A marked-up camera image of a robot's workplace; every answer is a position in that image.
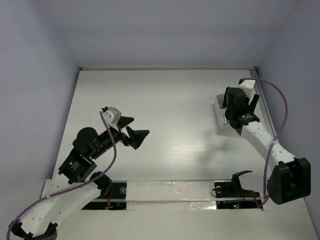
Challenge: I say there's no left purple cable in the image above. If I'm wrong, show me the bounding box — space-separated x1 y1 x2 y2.
6 109 118 238

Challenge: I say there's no white compartment organizer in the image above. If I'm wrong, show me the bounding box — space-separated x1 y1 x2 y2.
213 93 234 132

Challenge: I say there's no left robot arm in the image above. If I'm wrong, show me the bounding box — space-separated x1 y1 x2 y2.
6 116 150 240

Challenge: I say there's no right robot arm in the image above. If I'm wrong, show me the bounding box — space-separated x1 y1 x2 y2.
222 87 311 205

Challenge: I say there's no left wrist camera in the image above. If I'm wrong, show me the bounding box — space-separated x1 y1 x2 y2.
99 107 122 129

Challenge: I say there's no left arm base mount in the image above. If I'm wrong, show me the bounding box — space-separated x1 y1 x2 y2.
82 181 127 211

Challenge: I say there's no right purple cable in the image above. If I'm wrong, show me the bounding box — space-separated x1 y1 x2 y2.
252 78 289 209

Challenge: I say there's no purple cable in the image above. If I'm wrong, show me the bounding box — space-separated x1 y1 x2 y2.
252 78 289 209
6 109 118 238

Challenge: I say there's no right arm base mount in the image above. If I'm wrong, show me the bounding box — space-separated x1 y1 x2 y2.
210 170 262 210

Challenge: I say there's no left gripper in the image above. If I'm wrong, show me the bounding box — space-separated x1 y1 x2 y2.
92 115 150 158

